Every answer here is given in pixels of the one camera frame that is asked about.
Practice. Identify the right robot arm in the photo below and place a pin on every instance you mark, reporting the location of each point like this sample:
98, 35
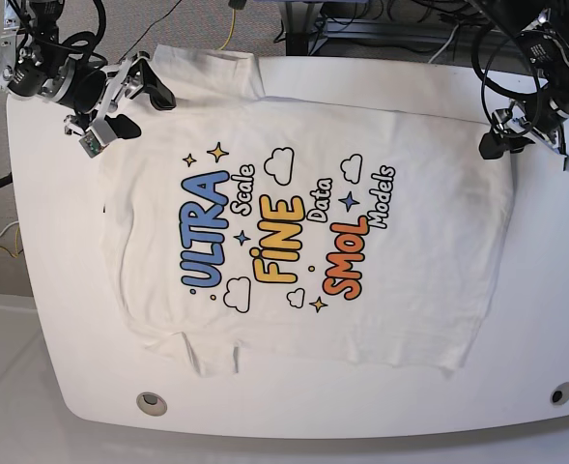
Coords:
36, 63

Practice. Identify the table cable grommet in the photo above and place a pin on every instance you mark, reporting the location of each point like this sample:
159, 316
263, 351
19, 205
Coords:
560, 394
151, 404

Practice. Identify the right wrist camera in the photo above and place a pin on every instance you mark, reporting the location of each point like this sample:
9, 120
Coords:
95, 140

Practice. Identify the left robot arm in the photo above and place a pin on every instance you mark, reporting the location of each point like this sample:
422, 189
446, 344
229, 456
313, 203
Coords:
539, 30

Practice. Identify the white printed T-shirt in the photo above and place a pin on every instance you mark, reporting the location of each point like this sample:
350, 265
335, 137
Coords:
239, 221

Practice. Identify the right table cable grommet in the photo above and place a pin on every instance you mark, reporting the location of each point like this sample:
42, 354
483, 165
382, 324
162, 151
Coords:
560, 394

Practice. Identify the left table cable grommet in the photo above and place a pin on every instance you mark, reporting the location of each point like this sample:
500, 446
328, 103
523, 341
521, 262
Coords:
151, 404

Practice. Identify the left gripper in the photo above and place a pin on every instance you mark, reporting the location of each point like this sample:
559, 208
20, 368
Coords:
512, 131

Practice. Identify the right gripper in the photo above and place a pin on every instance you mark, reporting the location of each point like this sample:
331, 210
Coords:
93, 94

